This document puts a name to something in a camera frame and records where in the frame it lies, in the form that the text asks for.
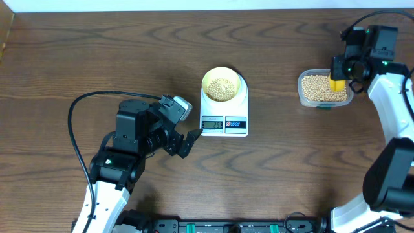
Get yellow measuring scoop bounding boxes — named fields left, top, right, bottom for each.
left=329, top=76, right=346, bottom=92

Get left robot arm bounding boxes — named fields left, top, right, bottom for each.
left=73, top=96, right=202, bottom=232

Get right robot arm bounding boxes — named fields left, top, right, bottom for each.
left=326, top=25, right=413, bottom=232

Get white digital kitchen scale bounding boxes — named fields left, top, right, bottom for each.
left=200, top=73, right=249, bottom=137

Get soybeans in bowl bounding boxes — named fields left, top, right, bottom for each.
left=206, top=78, right=236, bottom=102

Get yellow plastic bowl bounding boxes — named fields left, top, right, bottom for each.
left=202, top=67, right=241, bottom=100

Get soybeans in container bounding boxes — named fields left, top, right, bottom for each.
left=301, top=75, right=347, bottom=102

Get clear plastic container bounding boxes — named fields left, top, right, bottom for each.
left=298, top=69, right=354, bottom=108

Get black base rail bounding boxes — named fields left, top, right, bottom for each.
left=71, top=210, right=397, bottom=233

